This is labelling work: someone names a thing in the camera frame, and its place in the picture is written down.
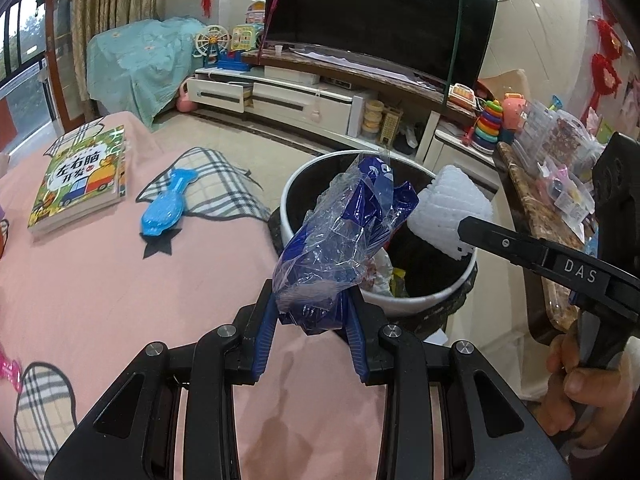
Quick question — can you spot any pink printed blanket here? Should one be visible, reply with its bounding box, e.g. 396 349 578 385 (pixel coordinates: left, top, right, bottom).
0 111 453 480

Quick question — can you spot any cardboard box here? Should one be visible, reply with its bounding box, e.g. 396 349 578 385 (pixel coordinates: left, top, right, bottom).
477 69 532 107

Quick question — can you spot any teal covered furniture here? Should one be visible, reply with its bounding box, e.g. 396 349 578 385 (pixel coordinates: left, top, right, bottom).
85 16 209 129

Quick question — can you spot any green children's book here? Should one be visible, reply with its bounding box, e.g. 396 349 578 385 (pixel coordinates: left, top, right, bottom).
27 127 129 234

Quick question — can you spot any blue toy base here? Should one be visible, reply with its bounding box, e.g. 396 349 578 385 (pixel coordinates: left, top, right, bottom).
217 49 252 74

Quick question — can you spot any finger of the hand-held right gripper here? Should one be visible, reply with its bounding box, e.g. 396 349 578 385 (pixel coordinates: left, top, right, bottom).
457 215 557 276

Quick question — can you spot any white bin with black bag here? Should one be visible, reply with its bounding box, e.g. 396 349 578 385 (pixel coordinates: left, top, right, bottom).
269 149 479 347

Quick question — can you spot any glass balcony door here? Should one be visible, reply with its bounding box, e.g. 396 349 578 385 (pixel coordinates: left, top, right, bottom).
0 0 57 153

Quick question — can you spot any rainbow stacking ring toy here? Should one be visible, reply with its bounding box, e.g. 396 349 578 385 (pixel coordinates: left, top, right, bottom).
473 98 506 152

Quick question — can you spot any red knot wall decoration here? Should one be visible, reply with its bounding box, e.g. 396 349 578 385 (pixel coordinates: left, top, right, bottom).
584 14 627 112

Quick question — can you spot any white foam fruit net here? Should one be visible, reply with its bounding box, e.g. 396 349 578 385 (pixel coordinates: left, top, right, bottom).
405 164 494 262

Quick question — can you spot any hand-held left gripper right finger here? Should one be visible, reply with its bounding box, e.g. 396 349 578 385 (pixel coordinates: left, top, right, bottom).
344 289 571 480

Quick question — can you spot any blue clear plastic wrapper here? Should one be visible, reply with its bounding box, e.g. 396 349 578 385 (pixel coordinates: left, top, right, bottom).
272 152 421 337

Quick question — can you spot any pink plastic clip toy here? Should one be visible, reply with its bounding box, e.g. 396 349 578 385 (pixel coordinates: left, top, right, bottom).
0 344 24 394

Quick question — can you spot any blue fish-shaped plastic toy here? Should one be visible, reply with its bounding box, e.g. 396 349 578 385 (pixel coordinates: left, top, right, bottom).
139 168 199 239

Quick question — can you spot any white TV cabinet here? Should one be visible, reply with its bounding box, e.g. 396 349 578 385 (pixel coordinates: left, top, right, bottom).
192 52 502 202

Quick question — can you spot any person's right forearm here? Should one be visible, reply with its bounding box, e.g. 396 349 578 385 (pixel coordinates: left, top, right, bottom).
567 430 640 480

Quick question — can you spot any stack of yellow containers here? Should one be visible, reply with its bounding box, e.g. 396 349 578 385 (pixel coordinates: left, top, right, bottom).
362 99 385 142

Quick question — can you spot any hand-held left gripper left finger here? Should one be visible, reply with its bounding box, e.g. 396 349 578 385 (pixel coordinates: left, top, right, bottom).
45 279 279 480

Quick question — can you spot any clear plastic packets pile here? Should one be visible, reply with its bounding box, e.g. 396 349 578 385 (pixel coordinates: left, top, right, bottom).
514 99 603 196

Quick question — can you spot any black television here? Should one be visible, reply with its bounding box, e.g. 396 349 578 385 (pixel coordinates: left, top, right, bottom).
262 0 502 92

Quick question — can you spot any person's right hand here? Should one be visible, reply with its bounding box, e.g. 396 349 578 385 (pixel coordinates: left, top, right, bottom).
542 332 635 449

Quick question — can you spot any orange toy phone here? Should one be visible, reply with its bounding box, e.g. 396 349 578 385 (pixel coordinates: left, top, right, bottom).
447 83 477 109

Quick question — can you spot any pink toy pot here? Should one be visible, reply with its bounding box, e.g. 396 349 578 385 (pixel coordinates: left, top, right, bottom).
499 92 532 144

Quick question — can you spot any pink round toy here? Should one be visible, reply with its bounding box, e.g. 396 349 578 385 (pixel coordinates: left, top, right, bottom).
175 78 198 114

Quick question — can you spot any white ferris wheel toy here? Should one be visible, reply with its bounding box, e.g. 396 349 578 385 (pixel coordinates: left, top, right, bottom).
193 24 232 67

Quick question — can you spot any beige patterned curtain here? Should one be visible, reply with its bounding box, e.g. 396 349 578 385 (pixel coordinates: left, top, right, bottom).
69 0 167 122

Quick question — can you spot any marble side table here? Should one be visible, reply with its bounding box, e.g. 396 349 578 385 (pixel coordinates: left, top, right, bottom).
492 142 603 347

